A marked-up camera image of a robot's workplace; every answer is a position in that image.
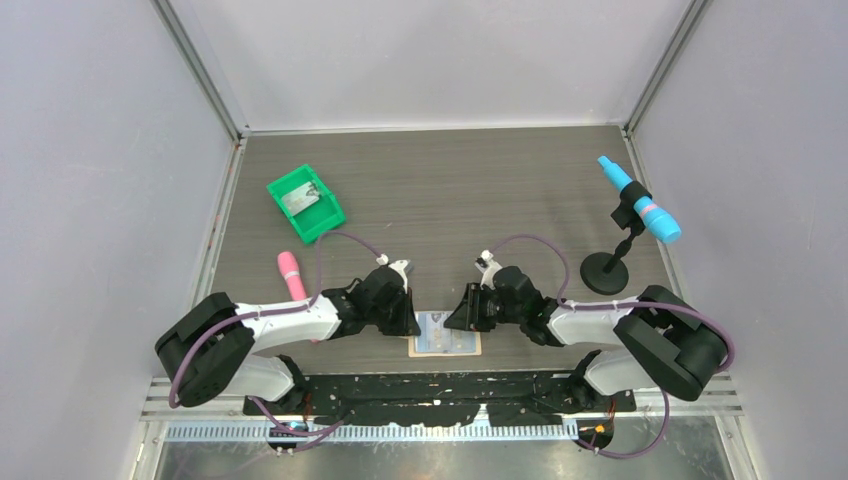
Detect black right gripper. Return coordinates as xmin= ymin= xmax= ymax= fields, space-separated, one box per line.
xmin=444 ymin=282 xmax=525 ymax=333

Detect beige card holder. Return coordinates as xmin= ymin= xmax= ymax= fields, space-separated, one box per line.
xmin=407 ymin=309 xmax=483 ymax=359

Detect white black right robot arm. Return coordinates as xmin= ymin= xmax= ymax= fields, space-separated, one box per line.
xmin=444 ymin=266 xmax=732 ymax=411

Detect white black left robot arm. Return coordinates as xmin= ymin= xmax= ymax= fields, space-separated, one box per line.
xmin=154 ymin=260 xmax=420 ymax=414

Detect pink toy microphone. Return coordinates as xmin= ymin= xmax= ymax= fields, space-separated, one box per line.
xmin=277 ymin=251 xmax=308 ymax=301

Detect black microphone stand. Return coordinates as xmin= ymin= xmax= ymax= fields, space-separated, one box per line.
xmin=579 ymin=205 xmax=645 ymax=296

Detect green plastic bin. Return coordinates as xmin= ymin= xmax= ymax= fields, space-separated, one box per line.
xmin=266 ymin=164 xmax=347 ymax=244

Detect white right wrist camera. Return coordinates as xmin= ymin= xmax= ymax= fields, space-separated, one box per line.
xmin=474 ymin=250 xmax=502 ymax=289

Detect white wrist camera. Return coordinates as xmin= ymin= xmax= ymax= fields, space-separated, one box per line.
xmin=474 ymin=250 xmax=502 ymax=289
xmin=377 ymin=255 xmax=412 ymax=291

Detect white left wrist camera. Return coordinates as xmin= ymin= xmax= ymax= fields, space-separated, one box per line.
xmin=377 ymin=255 xmax=412 ymax=291

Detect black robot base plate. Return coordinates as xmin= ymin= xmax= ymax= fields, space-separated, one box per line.
xmin=263 ymin=371 xmax=636 ymax=427

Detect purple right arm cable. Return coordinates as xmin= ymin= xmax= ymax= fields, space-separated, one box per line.
xmin=486 ymin=234 xmax=737 ymax=460

